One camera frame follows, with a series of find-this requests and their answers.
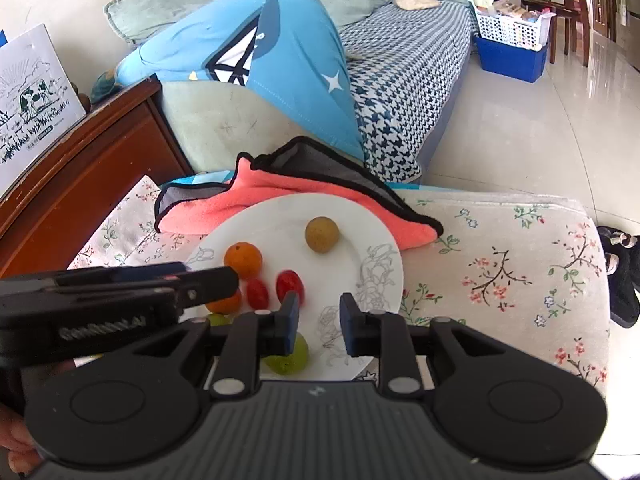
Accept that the red cherry tomato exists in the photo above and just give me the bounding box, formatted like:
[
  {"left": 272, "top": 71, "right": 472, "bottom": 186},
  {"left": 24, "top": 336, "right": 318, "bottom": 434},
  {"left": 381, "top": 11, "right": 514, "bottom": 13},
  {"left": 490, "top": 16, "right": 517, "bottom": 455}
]
[
  {"left": 276, "top": 270, "right": 305, "bottom": 306},
  {"left": 246, "top": 278, "right": 271, "bottom": 309}
]

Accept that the blue patterned cushion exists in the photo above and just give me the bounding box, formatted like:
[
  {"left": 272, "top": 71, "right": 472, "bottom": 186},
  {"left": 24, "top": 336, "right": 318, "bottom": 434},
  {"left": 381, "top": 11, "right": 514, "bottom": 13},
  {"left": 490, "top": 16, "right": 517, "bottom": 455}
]
[{"left": 117, "top": 0, "right": 366, "bottom": 186}]

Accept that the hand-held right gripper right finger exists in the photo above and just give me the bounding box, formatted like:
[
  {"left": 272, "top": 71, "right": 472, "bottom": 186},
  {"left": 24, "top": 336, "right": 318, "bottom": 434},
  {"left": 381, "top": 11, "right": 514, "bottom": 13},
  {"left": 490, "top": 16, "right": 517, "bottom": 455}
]
[{"left": 340, "top": 294, "right": 521, "bottom": 400}]

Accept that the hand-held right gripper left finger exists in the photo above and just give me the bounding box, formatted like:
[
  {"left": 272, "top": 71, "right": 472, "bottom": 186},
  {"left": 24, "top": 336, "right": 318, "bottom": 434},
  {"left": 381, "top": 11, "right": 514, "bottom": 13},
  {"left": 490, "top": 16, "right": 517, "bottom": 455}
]
[{"left": 120, "top": 292, "right": 301, "bottom": 400}]

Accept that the brown wooden cabinet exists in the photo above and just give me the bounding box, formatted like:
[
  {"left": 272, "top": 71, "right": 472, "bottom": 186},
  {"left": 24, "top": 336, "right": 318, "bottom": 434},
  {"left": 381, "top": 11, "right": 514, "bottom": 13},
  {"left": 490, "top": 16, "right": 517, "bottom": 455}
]
[{"left": 0, "top": 75, "right": 193, "bottom": 281}]

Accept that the teal patterned cushion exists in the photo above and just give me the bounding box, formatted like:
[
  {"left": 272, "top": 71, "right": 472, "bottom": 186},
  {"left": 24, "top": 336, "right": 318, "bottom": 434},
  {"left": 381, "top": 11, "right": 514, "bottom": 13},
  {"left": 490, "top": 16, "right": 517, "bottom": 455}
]
[{"left": 91, "top": 71, "right": 127, "bottom": 105}]

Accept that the cow print cardboard box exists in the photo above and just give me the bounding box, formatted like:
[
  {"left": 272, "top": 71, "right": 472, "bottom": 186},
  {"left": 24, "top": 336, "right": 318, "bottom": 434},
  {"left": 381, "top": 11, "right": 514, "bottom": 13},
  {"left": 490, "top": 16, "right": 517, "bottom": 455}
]
[{"left": 0, "top": 22, "right": 88, "bottom": 196}]

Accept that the white floral plate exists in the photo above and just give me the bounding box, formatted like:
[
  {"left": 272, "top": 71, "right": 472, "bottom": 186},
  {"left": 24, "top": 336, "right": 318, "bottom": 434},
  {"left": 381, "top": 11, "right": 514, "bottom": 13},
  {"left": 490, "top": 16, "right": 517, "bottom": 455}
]
[{"left": 182, "top": 192, "right": 405, "bottom": 381}]

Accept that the large green jujube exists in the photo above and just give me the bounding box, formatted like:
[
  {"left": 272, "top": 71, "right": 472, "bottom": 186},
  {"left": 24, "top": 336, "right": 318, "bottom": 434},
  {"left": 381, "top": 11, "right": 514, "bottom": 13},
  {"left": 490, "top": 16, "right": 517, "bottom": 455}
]
[{"left": 264, "top": 332, "right": 310, "bottom": 376}]

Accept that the small orange citrus fruit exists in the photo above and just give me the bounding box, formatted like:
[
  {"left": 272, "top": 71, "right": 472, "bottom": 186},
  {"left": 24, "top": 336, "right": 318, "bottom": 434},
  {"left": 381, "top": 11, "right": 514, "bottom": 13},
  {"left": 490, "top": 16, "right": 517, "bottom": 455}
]
[
  {"left": 223, "top": 242, "right": 263, "bottom": 279},
  {"left": 205, "top": 287, "right": 243, "bottom": 315}
]

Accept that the brown longan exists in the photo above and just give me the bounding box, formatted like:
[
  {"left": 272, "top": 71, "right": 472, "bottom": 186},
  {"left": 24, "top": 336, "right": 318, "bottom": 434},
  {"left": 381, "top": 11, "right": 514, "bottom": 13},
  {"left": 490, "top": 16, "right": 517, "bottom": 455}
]
[{"left": 305, "top": 216, "right": 341, "bottom": 254}]

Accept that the pink towel with black trim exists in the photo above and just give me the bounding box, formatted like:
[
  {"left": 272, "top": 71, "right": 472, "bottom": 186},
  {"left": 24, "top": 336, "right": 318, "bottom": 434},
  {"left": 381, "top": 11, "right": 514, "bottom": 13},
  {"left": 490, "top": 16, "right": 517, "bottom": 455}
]
[{"left": 155, "top": 137, "right": 443, "bottom": 251}]

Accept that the person's left hand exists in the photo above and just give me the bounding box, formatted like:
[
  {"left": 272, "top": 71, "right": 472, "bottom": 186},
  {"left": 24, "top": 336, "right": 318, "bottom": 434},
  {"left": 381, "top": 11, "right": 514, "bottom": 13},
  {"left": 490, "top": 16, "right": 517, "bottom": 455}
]
[{"left": 0, "top": 402, "right": 43, "bottom": 473}]

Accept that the white plastic basket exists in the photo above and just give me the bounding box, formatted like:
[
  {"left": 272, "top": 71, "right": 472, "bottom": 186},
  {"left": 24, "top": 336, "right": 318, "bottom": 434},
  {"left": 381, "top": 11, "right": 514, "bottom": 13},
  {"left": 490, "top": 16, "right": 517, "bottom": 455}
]
[{"left": 472, "top": 0, "right": 556, "bottom": 51}]

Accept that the floral table cloth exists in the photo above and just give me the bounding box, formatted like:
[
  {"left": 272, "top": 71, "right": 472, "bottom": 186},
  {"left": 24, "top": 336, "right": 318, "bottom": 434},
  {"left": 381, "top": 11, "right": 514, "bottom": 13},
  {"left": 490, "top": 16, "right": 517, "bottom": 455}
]
[{"left": 67, "top": 175, "right": 611, "bottom": 401}]

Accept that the blue plastic bin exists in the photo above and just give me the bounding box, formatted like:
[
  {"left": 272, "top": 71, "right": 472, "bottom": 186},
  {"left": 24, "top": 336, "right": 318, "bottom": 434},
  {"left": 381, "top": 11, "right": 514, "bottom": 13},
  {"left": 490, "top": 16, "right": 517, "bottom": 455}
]
[{"left": 475, "top": 35, "right": 550, "bottom": 83}]

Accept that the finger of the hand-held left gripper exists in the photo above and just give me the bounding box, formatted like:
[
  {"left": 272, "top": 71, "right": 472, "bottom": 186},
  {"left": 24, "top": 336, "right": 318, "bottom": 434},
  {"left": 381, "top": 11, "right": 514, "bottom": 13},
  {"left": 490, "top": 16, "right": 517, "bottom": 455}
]
[
  {"left": 0, "top": 261, "right": 195, "bottom": 293},
  {"left": 172, "top": 266, "right": 241, "bottom": 311}
]

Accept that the houndstooth sofa cover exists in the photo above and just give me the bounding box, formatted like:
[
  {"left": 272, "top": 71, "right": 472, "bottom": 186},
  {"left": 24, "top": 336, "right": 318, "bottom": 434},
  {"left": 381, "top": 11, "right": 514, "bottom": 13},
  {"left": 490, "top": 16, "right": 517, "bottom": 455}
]
[{"left": 340, "top": 0, "right": 481, "bottom": 183}]

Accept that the black slipper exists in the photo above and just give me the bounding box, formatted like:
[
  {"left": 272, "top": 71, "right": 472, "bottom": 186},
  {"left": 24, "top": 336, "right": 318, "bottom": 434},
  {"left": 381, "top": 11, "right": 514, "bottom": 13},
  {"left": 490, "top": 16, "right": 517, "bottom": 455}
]
[{"left": 597, "top": 226, "right": 640, "bottom": 328}]

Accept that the pale green pillow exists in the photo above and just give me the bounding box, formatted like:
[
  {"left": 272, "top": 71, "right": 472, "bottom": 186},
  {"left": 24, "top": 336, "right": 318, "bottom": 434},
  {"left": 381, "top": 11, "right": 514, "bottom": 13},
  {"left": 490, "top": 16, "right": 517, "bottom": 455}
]
[{"left": 104, "top": 0, "right": 256, "bottom": 43}]

